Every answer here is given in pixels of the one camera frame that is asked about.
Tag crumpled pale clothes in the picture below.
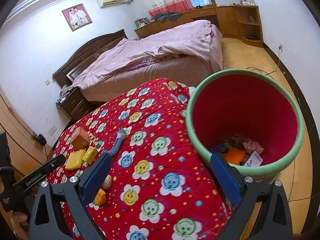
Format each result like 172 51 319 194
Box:
59 84 75 99

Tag orange peel piece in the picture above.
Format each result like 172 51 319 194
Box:
94 189 107 207

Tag wall air conditioner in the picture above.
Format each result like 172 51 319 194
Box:
97 0 125 8

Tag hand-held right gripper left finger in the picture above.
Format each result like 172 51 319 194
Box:
29 152 112 240

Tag small yellow foam fruit net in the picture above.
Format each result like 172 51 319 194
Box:
65 149 87 170

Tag red bin with green rim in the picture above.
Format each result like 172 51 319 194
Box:
185 69 304 180

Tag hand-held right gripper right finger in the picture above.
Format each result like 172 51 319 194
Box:
210 152 294 240

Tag wooden corner shelf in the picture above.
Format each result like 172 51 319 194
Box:
234 5 264 48

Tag red smiley flower blanket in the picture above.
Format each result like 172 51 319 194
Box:
51 78 237 240

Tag purple wrapper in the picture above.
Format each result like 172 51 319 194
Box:
210 144 227 154

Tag wooden wardrobe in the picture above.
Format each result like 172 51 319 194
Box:
0 90 59 180

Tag row of books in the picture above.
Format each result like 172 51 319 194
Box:
135 17 150 28

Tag long wooden desk cabinet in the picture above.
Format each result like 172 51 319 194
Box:
135 6 237 39

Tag dark wooden bed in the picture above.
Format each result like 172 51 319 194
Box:
52 20 224 103

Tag white power cable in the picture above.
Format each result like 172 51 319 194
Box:
246 50 282 77

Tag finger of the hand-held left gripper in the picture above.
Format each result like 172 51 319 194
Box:
47 154 66 171

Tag dark wooden nightstand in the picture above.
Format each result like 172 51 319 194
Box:
57 87 94 120

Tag person's left hand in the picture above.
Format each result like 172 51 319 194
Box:
11 211 29 240

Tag white blue card box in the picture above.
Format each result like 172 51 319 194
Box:
241 151 263 167

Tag grey crumpled clothes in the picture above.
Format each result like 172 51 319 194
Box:
153 12 183 22

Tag brown cardboard box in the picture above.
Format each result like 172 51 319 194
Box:
70 127 90 149

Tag orange plastic bag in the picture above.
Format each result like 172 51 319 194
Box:
224 147 247 165

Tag pink quilt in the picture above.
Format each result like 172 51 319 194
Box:
72 20 218 89

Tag framed wall photo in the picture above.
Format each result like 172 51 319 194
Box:
62 3 92 32

